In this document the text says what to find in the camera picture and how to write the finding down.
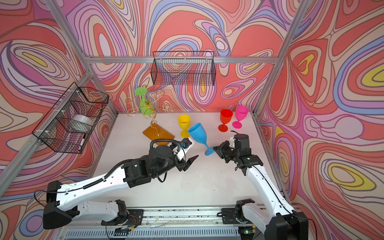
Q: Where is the blue plastic wine glass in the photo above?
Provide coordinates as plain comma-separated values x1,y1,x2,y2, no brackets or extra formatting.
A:
188,123,215,156

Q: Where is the red plastic wine glass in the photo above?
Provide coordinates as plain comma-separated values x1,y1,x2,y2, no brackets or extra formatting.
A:
218,109,233,133

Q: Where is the pink plastic wine glass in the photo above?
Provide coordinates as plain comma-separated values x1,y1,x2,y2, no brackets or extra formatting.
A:
233,106,249,129

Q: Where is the yellow plastic wine glass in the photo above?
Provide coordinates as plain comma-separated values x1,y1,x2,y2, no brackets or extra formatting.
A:
178,114,191,138

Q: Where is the green plastic wine glass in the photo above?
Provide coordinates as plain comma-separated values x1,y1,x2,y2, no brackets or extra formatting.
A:
134,87,154,117

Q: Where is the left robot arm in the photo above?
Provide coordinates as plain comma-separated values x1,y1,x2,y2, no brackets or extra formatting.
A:
43,138,197,230

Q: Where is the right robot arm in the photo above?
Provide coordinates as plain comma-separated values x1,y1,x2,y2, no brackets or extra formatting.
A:
213,134,310,240

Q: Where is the wooden rack base board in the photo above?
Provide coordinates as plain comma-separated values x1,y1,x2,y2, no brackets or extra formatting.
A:
143,124,175,141

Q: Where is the black marker pen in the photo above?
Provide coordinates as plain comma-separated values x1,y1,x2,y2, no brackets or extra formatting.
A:
78,138,85,152

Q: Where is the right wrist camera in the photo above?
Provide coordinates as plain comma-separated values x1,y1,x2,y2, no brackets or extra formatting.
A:
229,137,235,148

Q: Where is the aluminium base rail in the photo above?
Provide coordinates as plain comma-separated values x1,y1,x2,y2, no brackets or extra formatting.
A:
56,205,271,240

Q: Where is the gold wire glass rack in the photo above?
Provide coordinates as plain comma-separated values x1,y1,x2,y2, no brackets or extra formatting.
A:
125,87,171,139

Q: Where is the black wire basket back wall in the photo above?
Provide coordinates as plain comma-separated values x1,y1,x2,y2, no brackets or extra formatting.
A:
151,51,216,86

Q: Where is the black wire basket wall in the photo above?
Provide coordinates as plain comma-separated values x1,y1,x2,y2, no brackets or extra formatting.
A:
151,51,216,86
32,83,109,154

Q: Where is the black wire basket left wall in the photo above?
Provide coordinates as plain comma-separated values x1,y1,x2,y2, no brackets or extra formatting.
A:
32,83,109,154

